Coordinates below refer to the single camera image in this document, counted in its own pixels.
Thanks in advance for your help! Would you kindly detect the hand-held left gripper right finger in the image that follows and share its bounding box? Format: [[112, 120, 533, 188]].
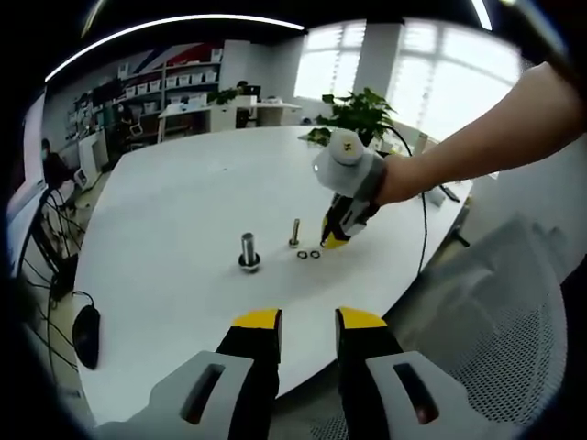
[[334, 305, 526, 440]]

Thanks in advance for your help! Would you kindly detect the bundle of black cables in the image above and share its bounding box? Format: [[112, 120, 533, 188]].
[[20, 186, 89, 368]]

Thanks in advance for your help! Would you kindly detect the white desk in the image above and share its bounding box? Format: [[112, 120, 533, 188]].
[[157, 100, 303, 144]]

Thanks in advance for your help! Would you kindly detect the grey mesh office chair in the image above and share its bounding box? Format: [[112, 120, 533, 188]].
[[311, 214, 569, 440]]

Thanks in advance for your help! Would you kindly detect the curved ceiling light strip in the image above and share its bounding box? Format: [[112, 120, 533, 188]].
[[44, 15, 309, 83]]

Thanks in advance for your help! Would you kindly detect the small threaded steel stud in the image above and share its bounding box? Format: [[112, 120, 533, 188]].
[[288, 218, 305, 249]]

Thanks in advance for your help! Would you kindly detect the small green potted plant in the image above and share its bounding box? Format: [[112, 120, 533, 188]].
[[207, 86, 240, 105]]

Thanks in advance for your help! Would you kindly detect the storage shelf with white bins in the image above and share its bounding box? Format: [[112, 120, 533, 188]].
[[67, 44, 225, 135]]

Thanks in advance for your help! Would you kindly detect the black computer mouse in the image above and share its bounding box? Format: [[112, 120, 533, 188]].
[[72, 303, 102, 371]]

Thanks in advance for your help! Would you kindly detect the large threaded steel stud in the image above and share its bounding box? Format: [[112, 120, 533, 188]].
[[238, 232, 263, 275]]

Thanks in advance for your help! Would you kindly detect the large green potted plant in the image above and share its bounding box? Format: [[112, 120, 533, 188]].
[[307, 87, 399, 149]]

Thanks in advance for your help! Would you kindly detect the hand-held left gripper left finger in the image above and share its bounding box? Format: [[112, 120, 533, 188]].
[[146, 307, 282, 440]]

